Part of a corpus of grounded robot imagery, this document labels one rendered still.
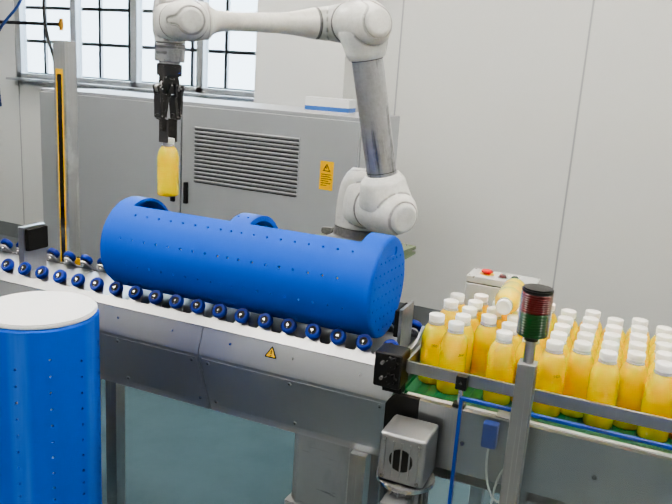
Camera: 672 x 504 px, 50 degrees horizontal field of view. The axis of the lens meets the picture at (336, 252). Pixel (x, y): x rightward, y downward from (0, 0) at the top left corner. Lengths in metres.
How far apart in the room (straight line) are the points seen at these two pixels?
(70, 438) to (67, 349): 0.23
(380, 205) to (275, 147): 1.51
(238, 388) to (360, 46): 1.09
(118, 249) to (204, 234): 0.29
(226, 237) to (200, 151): 2.04
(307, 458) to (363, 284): 1.16
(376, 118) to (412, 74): 2.49
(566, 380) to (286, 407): 0.79
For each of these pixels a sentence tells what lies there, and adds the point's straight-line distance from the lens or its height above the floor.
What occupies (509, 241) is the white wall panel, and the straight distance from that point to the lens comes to 4.72.
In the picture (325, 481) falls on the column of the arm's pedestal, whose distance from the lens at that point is 2.88.
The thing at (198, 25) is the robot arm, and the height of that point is 1.75.
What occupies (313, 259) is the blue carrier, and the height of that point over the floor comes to 1.17.
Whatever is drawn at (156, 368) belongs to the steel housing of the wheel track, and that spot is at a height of 0.73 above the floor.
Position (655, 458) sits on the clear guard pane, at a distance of 1.71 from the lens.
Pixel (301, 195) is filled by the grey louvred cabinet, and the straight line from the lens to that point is 3.75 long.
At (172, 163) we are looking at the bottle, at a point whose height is 1.35.
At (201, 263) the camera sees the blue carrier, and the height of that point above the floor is 1.11.
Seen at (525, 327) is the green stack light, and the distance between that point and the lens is 1.51.
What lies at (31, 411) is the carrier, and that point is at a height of 0.82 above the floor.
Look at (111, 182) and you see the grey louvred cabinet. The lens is 4.50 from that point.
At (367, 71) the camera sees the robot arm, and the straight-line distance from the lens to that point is 2.33.
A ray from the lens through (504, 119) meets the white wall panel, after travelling 4.65.
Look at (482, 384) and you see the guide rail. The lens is 1.77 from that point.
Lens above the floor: 1.65
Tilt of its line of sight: 14 degrees down
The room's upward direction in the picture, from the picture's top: 4 degrees clockwise
